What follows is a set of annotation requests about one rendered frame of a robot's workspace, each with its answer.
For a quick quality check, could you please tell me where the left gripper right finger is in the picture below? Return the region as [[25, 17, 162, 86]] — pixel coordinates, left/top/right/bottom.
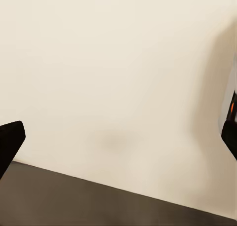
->
[[221, 120, 237, 160]]

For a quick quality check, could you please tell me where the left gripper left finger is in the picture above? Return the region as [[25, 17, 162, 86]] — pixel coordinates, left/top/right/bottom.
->
[[0, 120, 26, 179]]

